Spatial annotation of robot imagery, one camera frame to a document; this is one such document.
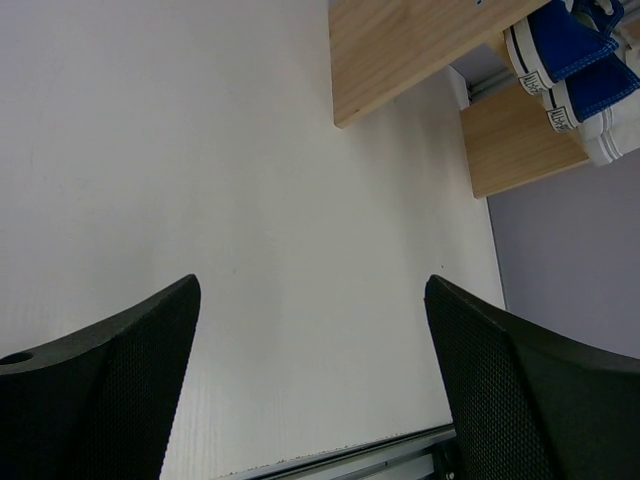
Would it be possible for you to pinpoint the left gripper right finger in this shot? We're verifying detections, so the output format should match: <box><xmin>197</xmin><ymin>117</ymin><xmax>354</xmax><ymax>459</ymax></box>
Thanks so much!
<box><xmin>424</xmin><ymin>275</ymin><xmax>639</xmax><ymax>479</ymax></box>

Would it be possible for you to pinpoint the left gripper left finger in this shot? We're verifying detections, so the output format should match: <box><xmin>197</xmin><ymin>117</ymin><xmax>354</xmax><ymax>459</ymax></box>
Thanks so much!
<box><xmin>1</xmin><ymin>274</ymin><xmax>201</xmax><ymax>479</ymax></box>

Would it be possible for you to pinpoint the blue canvas sneaker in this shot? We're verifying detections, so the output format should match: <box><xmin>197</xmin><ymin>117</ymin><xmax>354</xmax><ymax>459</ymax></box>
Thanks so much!
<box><xmin>504</xmin><ymin>0</ymin><xmax>625</xmax><ymax>95</ymax></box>
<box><xmin>542</xmin><ymin>54</ymin><xmax>639</xmax><ymax>139</ymax></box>

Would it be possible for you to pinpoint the white low sneaker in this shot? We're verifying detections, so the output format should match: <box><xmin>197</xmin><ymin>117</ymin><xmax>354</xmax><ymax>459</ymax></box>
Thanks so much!
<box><xmin>580</xmin><ymin>27</ymin><xmax>639</xmax><ymax>165</ymax></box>

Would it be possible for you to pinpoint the wooden two-tier shoe shelf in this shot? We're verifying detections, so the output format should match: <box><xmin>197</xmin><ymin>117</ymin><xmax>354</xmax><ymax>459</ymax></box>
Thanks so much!
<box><xmin>328</xmin><ymin>1</ymin><xmax>590</xmax><ymax>199</ymax></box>

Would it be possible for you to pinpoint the aluminium front rail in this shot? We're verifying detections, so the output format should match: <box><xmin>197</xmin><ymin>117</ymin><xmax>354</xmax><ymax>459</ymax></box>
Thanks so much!
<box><xmin>227</xmin><ymin>424</ymin><xmax>459</xmax><ymax>480</ymax></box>

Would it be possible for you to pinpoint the aluminium rail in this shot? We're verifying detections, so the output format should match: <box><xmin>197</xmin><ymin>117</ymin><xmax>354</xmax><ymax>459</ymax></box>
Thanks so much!
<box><xmin>467</xmin><ymin>70</ymin><xmax>516</xmax><ymax>103</ymax></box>
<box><xmin>227</xmin><ymin>424</ymin><xmax>459</xmax><ymax>480</ymax></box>

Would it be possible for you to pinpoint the right side aluminium rail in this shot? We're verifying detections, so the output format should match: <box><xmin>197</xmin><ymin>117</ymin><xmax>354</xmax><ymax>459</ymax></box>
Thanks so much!
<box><xmin>467</xmin><ymin>70</ymin><xmax>516</xmax><ymax>103</ymax></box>

